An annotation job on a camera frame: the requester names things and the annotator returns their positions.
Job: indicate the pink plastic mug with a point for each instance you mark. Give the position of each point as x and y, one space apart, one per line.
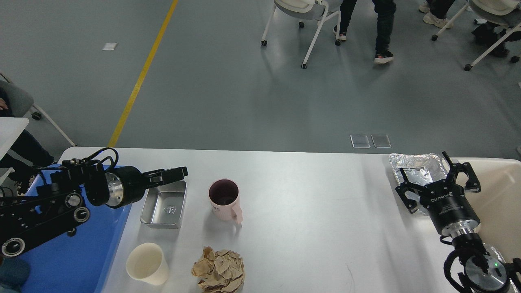
225 201

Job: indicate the white chair right background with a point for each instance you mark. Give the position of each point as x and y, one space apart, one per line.
501 25

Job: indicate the beige plastic bin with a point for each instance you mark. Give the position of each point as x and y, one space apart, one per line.
498 204

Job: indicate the floor outlet cover right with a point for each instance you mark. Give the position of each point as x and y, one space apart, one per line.
381 141

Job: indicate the aluminium foil tray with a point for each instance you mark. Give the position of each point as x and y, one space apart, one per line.
420 169

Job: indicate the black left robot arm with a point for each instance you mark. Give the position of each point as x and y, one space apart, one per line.
59 206

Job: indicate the grey chair at left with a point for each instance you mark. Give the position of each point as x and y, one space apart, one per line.
22 103

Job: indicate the floor outlet cover left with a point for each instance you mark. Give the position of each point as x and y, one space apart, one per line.
360 141

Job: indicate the stainless steel rectangular tin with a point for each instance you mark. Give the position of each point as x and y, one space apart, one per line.
164 206

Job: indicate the seated person right background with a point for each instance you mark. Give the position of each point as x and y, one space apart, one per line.
435 12

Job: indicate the floor outlet cover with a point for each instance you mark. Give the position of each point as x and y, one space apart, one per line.
381 141
360 141

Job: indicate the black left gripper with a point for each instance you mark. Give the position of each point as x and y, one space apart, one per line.
127 185

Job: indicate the white side table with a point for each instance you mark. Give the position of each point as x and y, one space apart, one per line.
10 130

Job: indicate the crumpled brown paper ball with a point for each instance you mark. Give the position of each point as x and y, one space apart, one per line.
219 271

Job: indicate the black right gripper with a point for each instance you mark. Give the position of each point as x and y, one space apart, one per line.
452 207

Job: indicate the blue plastic tray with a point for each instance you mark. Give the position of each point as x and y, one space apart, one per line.
77 264

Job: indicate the person in beige sweater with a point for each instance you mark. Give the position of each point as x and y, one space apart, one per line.
385 10

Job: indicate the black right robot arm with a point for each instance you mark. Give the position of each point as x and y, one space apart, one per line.
469 268

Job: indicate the white office chair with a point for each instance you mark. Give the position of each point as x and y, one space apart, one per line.
320 10

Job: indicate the cream paper cup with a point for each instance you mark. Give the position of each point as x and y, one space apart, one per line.
147 263

